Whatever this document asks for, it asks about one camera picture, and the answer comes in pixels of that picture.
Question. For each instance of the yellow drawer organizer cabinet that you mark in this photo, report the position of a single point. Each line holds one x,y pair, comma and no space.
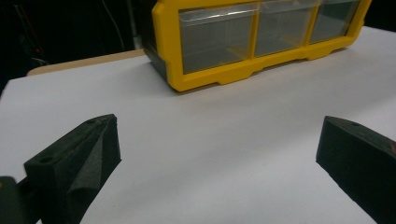
169,40

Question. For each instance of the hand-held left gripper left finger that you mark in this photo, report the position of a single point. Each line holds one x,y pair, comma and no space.
74,161

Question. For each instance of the clear plastic drawer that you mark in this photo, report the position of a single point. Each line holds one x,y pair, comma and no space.
218,40
285,28
334,20

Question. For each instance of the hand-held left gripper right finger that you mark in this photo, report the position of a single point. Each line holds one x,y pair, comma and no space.
361,158

